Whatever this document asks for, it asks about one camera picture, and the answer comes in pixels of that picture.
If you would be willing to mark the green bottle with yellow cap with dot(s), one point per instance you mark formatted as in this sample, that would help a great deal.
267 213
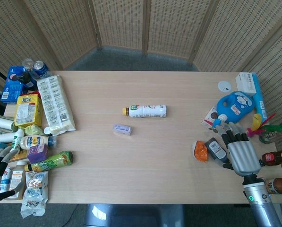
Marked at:
51 162

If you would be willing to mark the orange snack bag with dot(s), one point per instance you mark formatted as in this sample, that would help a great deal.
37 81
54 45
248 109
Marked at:
200 151

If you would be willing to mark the woven wooden folding screen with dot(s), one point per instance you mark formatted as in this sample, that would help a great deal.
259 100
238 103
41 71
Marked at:
169 26

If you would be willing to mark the white bottle with yellow cap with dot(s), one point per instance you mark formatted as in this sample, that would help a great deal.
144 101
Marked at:
146 111

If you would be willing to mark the white lint roller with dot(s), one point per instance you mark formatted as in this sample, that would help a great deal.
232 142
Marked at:
2 123

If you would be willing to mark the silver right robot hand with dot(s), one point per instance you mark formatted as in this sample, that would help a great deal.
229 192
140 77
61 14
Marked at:
243 153

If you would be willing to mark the small white red packet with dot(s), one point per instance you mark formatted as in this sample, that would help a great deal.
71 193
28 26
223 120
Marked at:
209 118

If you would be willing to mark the large white noodle packet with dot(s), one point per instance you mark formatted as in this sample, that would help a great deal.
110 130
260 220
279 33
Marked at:
54 104

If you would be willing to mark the brown bottle with white label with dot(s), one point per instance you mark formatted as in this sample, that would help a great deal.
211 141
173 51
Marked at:
276 186

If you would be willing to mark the white bottle with green label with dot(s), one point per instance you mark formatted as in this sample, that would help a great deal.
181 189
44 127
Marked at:
16 140

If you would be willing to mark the purple box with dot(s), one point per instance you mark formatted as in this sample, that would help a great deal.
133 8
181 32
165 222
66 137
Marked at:
38 153

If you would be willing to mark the yellow snack bag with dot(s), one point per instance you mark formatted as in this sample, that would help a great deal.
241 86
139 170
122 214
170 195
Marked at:
27 111

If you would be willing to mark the blue drink can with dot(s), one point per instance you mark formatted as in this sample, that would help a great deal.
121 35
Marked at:
41 69

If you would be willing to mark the blue cookie box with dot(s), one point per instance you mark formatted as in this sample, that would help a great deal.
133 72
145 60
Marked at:
12 91

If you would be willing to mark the white blue snack pouch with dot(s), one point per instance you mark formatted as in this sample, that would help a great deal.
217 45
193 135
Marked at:
34 194

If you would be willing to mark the silver drink can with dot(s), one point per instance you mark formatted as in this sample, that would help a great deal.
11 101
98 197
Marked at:
27 63

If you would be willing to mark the brown bottle with red label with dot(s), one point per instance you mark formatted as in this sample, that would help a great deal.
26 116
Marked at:
275 158

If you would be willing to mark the white mayonnaise squeeze bottle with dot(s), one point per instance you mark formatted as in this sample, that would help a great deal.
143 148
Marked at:
34 142

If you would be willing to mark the blue detergent bottle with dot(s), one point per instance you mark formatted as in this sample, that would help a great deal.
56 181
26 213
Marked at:
235 106

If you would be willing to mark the white cardboard box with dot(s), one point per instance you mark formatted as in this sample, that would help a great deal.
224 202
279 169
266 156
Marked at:
245 84

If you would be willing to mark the orange yellow flat packet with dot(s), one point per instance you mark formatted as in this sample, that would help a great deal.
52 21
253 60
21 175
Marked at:
21 156

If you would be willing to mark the white round lid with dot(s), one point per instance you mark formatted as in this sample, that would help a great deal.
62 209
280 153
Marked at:
224 86

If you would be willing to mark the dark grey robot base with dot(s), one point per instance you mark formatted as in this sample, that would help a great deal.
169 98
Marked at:
133 216

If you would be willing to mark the colourful feather shuttlecock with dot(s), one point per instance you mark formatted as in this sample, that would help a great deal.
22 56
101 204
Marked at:
256 123

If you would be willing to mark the dark grey sauce bottle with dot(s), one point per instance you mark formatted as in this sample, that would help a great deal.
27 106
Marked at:
216 149

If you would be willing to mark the light green wrapped packet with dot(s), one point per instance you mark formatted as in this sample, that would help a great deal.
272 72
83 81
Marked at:
33 130

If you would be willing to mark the small lilac packet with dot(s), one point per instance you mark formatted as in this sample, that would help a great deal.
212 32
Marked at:
122 130

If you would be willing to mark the white paper roll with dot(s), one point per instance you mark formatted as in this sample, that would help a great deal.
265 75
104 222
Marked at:
5 137

